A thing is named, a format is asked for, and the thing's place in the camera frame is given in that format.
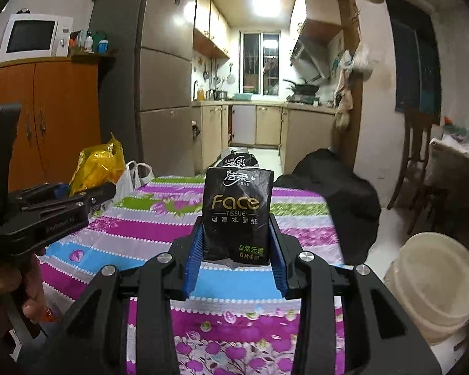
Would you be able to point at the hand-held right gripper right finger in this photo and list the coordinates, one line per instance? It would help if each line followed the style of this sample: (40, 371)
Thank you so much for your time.
(278, 267)

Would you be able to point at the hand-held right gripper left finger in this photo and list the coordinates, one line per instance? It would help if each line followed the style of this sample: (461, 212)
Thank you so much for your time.
(191, 259)

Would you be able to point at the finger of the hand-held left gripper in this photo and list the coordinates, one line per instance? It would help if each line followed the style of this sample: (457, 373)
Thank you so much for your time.
(60, 191)
(90, 201)

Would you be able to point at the yellow snack bag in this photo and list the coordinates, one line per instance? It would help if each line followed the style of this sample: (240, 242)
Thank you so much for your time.
(95, 164)

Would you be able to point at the black tissue packet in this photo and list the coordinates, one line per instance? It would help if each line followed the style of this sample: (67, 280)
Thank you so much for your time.
(238, 158)
(236, 211)

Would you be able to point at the white plastic bucket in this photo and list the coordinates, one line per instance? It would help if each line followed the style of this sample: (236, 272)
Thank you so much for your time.
(434, 273)

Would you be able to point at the person's left hand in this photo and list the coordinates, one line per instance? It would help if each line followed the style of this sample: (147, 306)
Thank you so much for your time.
(27, 281)

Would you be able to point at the white plastic bag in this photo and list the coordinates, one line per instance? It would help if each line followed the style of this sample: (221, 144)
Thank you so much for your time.
(135, 179)

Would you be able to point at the floral striped tablecloth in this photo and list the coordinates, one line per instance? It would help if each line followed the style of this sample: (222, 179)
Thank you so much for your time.
(133, 242)

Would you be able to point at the orange wooden cabinet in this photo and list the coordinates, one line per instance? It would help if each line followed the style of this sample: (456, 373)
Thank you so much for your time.
(62, 117)

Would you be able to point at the black bag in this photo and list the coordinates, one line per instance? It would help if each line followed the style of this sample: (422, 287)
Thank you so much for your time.
(336, 195)

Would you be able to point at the white microwave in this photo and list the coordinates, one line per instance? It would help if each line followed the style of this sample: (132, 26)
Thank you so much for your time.
(31, 37)

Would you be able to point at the beige kitchen counter cabinets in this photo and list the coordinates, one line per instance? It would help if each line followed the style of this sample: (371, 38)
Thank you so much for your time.
(265, 125)

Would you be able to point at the blue lidded jar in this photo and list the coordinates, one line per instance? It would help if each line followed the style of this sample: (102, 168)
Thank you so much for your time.
(102, 45)

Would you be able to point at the grey refrigerator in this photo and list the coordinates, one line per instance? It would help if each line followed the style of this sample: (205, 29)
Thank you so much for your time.
(160, 47)

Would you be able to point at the dark wooden chair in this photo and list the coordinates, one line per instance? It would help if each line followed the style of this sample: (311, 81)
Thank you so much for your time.
(412, 144)

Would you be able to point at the black wok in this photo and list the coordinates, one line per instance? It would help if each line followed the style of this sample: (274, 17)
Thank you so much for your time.
(303, 86)

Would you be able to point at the hanging plastic bags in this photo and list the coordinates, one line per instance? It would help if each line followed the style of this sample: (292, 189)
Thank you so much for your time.
(351, 86)

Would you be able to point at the kitchen window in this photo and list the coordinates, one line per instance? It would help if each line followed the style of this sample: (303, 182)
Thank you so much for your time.
(260, 62)

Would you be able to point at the range hood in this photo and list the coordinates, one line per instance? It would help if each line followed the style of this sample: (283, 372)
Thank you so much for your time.
(308, 50)

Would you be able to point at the ceiling light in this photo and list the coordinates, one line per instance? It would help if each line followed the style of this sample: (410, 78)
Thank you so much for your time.
(266, 4)

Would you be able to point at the beige wall cabinets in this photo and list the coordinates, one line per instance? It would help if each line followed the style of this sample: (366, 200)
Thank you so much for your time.
(211, 27)

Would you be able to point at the dark blue wall poster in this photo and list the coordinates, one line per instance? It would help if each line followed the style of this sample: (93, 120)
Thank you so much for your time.
(412, 54)

